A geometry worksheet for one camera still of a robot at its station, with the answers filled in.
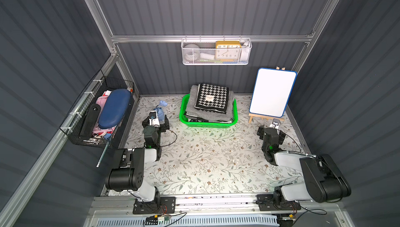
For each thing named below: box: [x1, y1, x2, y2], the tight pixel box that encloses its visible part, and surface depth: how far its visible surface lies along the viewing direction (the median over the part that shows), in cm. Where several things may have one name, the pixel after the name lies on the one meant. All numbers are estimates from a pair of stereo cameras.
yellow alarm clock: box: [215, 40, 242, 62], surface depth 91 cm
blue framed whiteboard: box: [249, 67, 298, 118], surface depth 91 cm
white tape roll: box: [183, 43, 200, 62], surface depth 89 cm
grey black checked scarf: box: [184, 112, 233, 124], surface depth 101 cm
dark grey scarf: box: [185, 84, 234, 122], surface depth 98 cm
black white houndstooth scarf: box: [194, 83, 230, 115], surface depth 98 cm
